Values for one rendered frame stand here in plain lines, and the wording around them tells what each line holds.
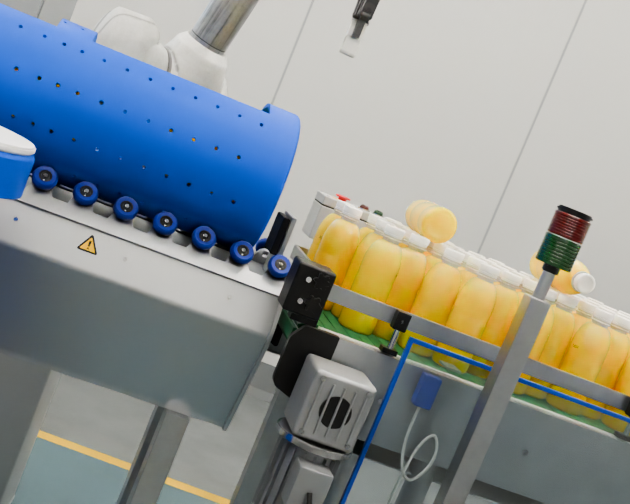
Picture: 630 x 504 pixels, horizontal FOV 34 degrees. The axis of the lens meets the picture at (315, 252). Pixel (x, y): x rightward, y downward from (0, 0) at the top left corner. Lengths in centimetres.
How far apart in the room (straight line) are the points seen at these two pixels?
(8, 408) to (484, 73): 296
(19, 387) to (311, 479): 104
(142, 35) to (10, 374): 86
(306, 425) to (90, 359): 46
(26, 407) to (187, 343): 75
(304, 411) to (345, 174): 310
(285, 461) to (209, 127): 60
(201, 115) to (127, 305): 37
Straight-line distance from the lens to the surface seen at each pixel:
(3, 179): 151
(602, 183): 500
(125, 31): 252
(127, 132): 182
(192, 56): 260
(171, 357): 193
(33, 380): 255
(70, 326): 192
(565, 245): 174
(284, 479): 177
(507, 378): 177
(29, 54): 184
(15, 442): 261
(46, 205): 187
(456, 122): 481
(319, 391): 171
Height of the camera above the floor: 121
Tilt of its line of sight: 6 degrees down
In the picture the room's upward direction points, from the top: 22 degrees clockwise
